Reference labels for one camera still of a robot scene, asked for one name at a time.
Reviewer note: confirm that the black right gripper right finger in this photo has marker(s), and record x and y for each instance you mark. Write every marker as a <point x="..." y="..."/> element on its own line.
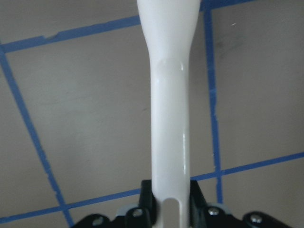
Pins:
<point x="204" y="215"/>

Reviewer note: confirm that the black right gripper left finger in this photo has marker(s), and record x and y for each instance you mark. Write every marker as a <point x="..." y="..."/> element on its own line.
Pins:
<point x="143" y="214"/>

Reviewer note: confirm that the beige brush black bristles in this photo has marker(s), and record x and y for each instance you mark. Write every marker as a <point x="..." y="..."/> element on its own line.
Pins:
<point x="169" y="27"/>

